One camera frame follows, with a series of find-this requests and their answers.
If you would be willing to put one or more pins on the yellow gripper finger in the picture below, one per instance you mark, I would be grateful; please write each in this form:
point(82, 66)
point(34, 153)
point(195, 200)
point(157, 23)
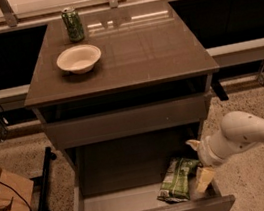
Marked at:
point(204, 176)
point(194, 144)

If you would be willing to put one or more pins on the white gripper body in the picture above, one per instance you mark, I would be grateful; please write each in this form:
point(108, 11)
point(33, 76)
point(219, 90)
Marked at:
point(203, 153)

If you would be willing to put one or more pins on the green jalapeno chip bag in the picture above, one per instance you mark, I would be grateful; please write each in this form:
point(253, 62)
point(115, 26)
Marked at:
point(174, 187)

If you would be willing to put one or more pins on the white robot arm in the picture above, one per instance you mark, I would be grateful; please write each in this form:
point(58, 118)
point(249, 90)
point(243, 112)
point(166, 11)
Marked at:
point(239, 131)

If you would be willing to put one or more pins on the closed grey top drawer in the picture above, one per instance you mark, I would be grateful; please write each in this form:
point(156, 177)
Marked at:
point(127, 122)

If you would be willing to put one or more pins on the grey drawer cabinet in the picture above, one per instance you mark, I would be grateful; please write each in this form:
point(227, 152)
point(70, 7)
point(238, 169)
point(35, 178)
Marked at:
point(149, 56)

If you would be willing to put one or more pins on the open grey middle drawer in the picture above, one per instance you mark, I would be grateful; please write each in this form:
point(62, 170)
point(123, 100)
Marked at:
point(125, 174)

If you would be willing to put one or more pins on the white paper bowl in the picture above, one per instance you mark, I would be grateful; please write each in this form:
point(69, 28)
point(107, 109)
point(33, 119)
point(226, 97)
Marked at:
point(79, 59)

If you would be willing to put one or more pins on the black stand leg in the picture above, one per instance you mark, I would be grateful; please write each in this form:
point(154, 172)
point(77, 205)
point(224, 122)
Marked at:
point(42, 181)

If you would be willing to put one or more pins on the green soda can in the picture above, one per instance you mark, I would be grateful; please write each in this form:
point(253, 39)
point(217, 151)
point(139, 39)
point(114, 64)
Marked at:
point(73, 24)

